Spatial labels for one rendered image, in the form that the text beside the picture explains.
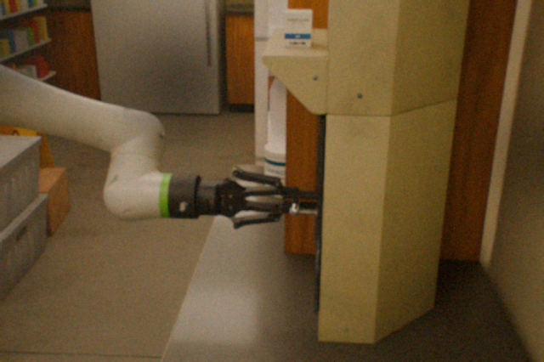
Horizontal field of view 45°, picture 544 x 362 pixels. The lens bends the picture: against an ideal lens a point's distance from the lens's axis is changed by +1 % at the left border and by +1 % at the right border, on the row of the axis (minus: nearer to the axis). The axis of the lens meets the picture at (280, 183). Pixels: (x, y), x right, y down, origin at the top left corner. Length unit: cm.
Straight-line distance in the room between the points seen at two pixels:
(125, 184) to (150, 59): 501
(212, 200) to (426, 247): 45
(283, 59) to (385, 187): 30
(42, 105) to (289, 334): 66
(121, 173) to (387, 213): 53
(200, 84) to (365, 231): 510
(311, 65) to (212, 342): 59
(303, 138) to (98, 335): 180
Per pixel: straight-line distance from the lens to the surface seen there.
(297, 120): 152
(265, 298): 146
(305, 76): 111
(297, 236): 163
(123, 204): 131
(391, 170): 118
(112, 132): 133
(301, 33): 119
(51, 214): 401
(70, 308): 331
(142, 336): 304
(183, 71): 624
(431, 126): 124
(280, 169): 193
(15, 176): 346
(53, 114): 131
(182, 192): 128
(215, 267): 159
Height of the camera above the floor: 171
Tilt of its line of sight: 22 degrees down
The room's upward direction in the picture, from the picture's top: 1 degrees clockwise
